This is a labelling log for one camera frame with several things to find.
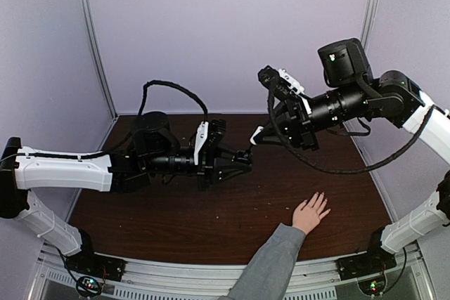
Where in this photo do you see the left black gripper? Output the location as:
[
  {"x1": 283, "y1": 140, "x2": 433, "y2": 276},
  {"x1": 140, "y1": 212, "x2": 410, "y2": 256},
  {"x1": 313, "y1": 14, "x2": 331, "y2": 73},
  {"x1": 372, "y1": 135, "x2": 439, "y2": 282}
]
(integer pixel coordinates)
[{"x1": 144, "y1": 141, "x2": 252, "y2": 192}]

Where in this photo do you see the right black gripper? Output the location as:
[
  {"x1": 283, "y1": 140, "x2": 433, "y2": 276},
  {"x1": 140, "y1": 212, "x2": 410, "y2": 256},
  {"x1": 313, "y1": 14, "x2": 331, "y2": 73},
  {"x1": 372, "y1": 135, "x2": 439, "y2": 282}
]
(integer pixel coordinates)
[{"x1": 253, "y1": 79, "x2": 370, "y2": 151}]

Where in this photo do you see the white cap with black brush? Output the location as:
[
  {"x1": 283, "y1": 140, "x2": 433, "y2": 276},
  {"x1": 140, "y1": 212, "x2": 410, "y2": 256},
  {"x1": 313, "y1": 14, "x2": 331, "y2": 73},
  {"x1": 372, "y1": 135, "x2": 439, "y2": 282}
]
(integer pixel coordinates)
[{"x1": 247, "y1": 126, "x2": 264, "y2": 153}]

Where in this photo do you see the white capped nail polish bottle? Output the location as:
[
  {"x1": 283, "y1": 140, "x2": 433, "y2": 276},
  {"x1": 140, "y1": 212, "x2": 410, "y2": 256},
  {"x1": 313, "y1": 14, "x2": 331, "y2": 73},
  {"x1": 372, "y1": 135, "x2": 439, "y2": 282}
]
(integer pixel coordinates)
[{"x1": 234, "y1": 150, "x2": 252, "y2": 165}]

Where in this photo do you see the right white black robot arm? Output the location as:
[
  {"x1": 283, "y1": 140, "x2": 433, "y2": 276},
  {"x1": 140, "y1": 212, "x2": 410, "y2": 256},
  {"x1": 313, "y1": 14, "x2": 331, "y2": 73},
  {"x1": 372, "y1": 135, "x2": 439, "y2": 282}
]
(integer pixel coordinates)
[{"x1": 250, "y1": 38, "x2": 449, "y2": 273}]

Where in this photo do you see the grey sleeved forearm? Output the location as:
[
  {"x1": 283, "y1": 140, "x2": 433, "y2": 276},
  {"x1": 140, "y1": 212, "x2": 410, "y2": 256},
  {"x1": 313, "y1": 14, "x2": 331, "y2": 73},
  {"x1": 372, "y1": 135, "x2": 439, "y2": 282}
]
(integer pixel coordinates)
[{"x1": 220, "y1": 223, "x2": 306, "y2": 299}]

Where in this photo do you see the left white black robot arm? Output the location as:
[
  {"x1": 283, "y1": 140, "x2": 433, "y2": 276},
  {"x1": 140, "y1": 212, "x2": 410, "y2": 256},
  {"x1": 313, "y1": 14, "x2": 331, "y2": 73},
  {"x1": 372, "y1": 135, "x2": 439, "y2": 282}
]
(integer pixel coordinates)
[{"x1": 1, "y1": 112, "x2": 252, "y2": 275}]

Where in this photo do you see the person's bare hand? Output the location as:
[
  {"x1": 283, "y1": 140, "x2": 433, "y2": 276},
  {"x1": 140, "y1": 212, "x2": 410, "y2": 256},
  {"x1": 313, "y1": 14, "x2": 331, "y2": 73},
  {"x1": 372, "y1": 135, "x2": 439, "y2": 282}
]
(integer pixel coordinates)
[{"x1": 292, "y1": 192, "x2": 331, "y2": 235}]

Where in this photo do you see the right round controller board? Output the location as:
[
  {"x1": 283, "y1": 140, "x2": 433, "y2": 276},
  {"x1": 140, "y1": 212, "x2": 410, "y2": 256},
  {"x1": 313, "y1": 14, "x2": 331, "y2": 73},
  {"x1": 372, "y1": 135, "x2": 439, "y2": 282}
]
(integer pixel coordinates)
[{"x1": 359, "y1": 278, "x2": 386, "y2": 296}]

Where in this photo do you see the round controller board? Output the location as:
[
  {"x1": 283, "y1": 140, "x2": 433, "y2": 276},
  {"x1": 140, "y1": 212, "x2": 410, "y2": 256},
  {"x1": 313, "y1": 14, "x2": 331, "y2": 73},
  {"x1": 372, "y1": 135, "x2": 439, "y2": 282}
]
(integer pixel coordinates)
[
  {"x1": 76, "y1": 276, "x2": 102, "y2": 297},
  {"x1": 359, "y1": 278, "x2": 386, "y2": 296}
]

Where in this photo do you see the left round controller board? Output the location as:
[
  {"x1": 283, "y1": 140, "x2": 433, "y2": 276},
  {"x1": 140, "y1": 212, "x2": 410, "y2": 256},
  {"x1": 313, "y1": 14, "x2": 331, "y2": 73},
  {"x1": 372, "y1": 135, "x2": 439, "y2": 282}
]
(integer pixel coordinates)
[{"x1": 76, "y1": 276, "x2": 102, "y2": 297}]

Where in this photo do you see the right black camera cable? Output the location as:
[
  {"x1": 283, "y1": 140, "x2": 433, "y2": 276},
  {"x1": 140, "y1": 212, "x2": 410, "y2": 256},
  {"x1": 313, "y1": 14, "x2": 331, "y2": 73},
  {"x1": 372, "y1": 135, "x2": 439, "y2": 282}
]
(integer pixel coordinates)
[{"x1": 265, "y1": 71, "x2": 437, "y2": 175}]

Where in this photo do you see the black camera cable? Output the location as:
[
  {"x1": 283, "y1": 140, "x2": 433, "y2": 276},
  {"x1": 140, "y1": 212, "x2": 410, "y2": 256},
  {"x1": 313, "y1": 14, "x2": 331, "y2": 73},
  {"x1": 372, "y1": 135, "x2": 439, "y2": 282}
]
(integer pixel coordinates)
[
  {"x1": 265, "y1": 71, "x2": 437, "y2": 175},
  {"x1": 94, "y1": 80, "x2": 210, "y2": 164}
]

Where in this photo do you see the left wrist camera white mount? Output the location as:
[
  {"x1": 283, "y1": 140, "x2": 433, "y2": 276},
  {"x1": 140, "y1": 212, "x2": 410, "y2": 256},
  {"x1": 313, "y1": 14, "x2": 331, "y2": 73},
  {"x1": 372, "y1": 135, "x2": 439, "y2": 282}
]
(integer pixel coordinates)
[{"x1": 193, "y1": 119, "x2": 227, "y2": 165}]

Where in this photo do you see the left black camera cable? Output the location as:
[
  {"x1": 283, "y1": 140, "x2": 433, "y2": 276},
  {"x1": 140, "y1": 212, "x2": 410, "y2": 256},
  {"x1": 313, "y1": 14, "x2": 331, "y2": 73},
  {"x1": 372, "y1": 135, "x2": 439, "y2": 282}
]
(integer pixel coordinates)
[{"x1": 94, "y1": 80, "x2": 210, "y2": 164}]

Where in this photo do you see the right aluminium corner post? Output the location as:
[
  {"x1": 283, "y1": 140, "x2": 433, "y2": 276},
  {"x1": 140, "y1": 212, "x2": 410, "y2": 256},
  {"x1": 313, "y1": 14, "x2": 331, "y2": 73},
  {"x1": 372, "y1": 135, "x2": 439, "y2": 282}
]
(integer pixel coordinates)
[{"x1": 361, "y1": 0, "x2": 379, "y2": 50}]

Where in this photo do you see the aluminium corner post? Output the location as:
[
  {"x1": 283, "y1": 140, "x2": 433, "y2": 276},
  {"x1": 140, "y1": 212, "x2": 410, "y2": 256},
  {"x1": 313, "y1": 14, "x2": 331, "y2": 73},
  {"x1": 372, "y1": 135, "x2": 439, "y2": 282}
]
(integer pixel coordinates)
[
  {"x1": 361, "y1": 0, "x2": 379, "y2": 50},
  {"x1": 79, "y1": 0, "x2": 117, "y2": 119}
]

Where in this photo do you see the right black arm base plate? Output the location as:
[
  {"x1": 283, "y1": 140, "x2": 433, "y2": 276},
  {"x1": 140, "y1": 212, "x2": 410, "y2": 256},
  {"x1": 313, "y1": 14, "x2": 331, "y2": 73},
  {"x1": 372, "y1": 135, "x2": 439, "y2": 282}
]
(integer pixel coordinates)
[{"x1": 336, "y1": 252, "x2": 397, "y2": 280}]

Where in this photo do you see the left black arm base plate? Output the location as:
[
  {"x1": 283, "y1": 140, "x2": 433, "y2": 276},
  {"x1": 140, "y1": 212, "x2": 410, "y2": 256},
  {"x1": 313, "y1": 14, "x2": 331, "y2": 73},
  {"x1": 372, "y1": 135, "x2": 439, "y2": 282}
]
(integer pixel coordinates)
[{"x1": 65, "y1": 254, "x2": 126, "y2": 282}]

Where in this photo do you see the aluminium front frame rail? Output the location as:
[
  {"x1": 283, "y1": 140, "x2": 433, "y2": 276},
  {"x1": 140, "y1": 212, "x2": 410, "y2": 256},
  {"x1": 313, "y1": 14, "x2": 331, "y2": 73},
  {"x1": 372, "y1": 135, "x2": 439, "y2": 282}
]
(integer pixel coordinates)
[{"x1": 27, "y1": 244, "x2": 436, "y2": 299}]

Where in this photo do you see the left aluminium corner post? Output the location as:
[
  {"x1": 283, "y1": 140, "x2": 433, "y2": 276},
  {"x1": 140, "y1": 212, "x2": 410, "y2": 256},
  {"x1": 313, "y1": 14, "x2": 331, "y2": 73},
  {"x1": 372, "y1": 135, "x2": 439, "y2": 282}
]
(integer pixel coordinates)
[{"x1": 79, "y1": 0, "x2": 117, "y2": 119}]

